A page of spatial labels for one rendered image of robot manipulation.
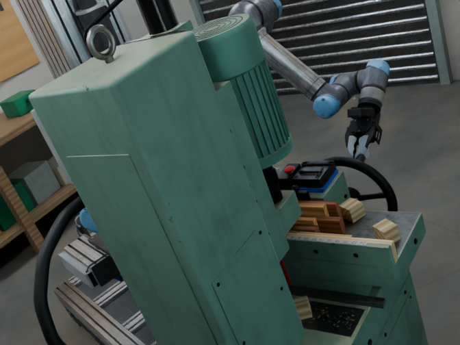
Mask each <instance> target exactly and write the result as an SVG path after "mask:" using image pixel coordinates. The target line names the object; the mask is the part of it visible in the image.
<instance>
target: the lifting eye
mask: <svg viewBox="0 0 460 345"><path fill-rule="evenodd" d="M99 31H100V32H103V33H104V34H105V35H106V36H107V39H108V40H109V49H108V51H107V52H106V53H100V52H99V51H98V50H97V49H96V47H95V45H94V36H95V34H96V33H97V32H99ZM86 42H87V46H88V49H89V51H90V53H91V54H92V55H93V56H94V57H95V58H96V59H98V60H103V61H104V60H105V63H106V64H108V63H110V62H113V61H114V57H113V55H114V53H115V51H116V39H115V37H114V35H113V33H112V31H111V30H110V29H109V28H108V27H106V26H104V25H94V26H92V27H91V28H90V29H89V31H88V33H87V37H86Z"/></svg>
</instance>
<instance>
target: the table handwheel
mask: <svg viewBox="0 0 460 345"><path fill-rule="evenodd" d="M323 160H334V162H335V166H345V167H349V168H353V169H355V170H358V171H360V172H362V173H364V174H365V175H367V176H369V177H370V178H371V179H372V180H373V181H374V182H375V183H376V184H377V185H378V186H379V187H380V189H381V190H382V191H383V192H381V193H375V194H362V195H360V193H359V192H358V191H357V190H356V189H354V188H351V187H348V190H349V193H350V197H351V198H353V199H358V201H364V200H370V199H384V198H386V201H387V211H388V212H397V211H398V203H397V199H396V195H395V193H394V191H393V189H392V187H391V185H390V184H389V182H388V181H387V179H386V178H385V177H384V176H383V175H382V174H381V173H380V172H379V171H377V170H376V169H375V168H373V167H371V166H370V165H368V164H366V163H364V162H362V161H360V160H358V159H353V158H350V157H329V158H326V159H323ZM321 161H322V160H321Z"/></svg>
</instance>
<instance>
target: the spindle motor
mask: <svg viewBox="0 0 460 345"><path fill-rule="evenodd" d="M192 32H193V33H194V35H195V37H196V40H197V42H198V44H199V48H200V50H201V53H202V56H203V59H204V61H205V64H206V67H207V69H208V72H209V75H210V77H211V80H212V83H215V82H221V81H230V82H231V85H232V87H233V91H234V93H235V96H236V99H237V101H238V104H239V106H240V110H241V113H242V115H243V118H244V122H245V123H246V127H247V129H248V132H249V135H250V137H251V141H252V143H253V146H254V149H255V152H256V154H257V158H258V160H259V163H260V166H261V169H262V170H263V169H265V168H267V167H270V166H272V165H274V164H276V163H277V162H280V161H281V160H282V159H283V158H284V157H286V156H287V155H288V154H289V153H290V151H291V150H292V149H293V146H294V143H293V141H292V137H291V134H290V130H289V128H288V124H287V122H286V119H285V116H284V113H283V109H282V107H281V103H280V100H279V97H278V94H277V91H276V88H275V85H274V82H273V79H272V75H271V73H270V69H269V66H268V63H267V60H266V57H265V53H264V50H263V47H262V45H261V41H260V39H259V34H258V32H257V28H256V26H255V22H254V20H253V19H252V18H251V17H250V16H249V15H248V14H235V15H231V16H226V17H224V18H220V19H217V20H215V21H211V22H209V23H206V24H204V25H201V26H199V27H196V28H194V29H193V30H192Z"/></svg>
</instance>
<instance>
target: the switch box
mask: <svg viewBox="0 0 460 345"><path fill-rule="evenodd" d="M31 114H32V116H33V117H34V120H35V122H36V124H37V125H38V127H39V129H40V131H41V133H42V135H43V136H44V138H45V140H46V142H47V144H48V146H49V148H50V149H51V152H52V154H53V156H54V158H55V159H56V161H57V163H58V165H59V167H60V169H61V170H62V172H63V174H64V176H65V178H66V180H67V182H68V183H71V184H73V182H72V180H71V178H70V177H69V175H68V173H67V171H66V169H65V167H64V165H63V163H62V161H61V159H60V157H59V155H58V154H57V152H56V150H55V148H54V146H53V144H52V142H51V141H50V139H49V137H48V135H47V133H46V131H45V129H44V127H43V126H42V123H41V122H40V119H39V117H38V115H37V114H36V112H35V110H34V109H33V110H32V111H31Z"/></svg>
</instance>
